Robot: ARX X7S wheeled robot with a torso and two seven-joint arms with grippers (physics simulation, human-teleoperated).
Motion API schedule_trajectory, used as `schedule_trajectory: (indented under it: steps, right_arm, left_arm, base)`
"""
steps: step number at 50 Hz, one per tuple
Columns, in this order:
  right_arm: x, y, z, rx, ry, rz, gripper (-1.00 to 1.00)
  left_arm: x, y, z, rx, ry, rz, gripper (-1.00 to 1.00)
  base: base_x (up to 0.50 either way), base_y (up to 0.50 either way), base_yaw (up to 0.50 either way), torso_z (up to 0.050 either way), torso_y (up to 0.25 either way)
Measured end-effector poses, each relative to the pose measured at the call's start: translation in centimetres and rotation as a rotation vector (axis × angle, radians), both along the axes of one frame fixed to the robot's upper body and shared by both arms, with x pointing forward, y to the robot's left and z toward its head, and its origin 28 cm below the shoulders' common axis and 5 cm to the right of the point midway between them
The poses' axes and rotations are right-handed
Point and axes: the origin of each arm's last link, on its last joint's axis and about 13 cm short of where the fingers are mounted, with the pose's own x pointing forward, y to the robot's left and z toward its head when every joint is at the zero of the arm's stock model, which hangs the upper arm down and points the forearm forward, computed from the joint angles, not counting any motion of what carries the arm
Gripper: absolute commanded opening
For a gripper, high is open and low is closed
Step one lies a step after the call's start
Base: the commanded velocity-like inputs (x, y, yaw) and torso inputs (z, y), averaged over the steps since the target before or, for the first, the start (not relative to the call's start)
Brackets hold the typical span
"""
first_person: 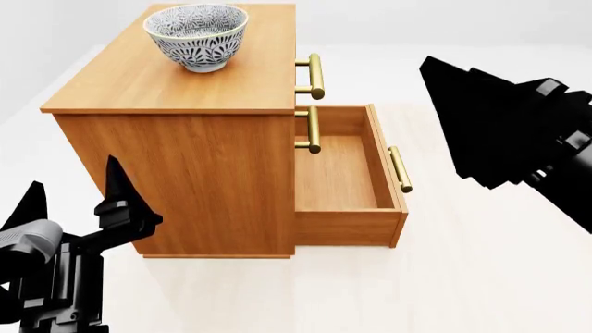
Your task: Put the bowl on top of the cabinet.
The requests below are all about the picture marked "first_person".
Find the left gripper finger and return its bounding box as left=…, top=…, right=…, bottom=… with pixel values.
left=0, top=179, right=49, bottom=232
left=93, top=154, right=164, bottom=241

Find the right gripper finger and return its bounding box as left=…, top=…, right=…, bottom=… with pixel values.
left=419, top=55, right=492, bottom=180
left=466, top=67, right=534, bottom=191

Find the wooden cabinet body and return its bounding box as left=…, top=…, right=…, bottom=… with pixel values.
left=40, top=3, right=298, bottom=260

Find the blue white patterned bowl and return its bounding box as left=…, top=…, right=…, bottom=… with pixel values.
left=142, top=3, right=250, bottom=75

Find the wooden drawer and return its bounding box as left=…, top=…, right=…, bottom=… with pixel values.
left=294, top=103, right=410, bottom=250

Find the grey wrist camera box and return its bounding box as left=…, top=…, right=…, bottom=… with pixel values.
left=0, top=217, right=64, bottom=265

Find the slim brass drawer handle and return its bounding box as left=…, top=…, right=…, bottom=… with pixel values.
left=388, top=144, right=413, bottom=194

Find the short brass bar handle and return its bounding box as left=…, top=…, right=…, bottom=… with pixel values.
left=294, top=105, right=323, bottom=155

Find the long brass bar handle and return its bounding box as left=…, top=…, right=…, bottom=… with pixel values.
left=294, top=53, right=327, bottom=101

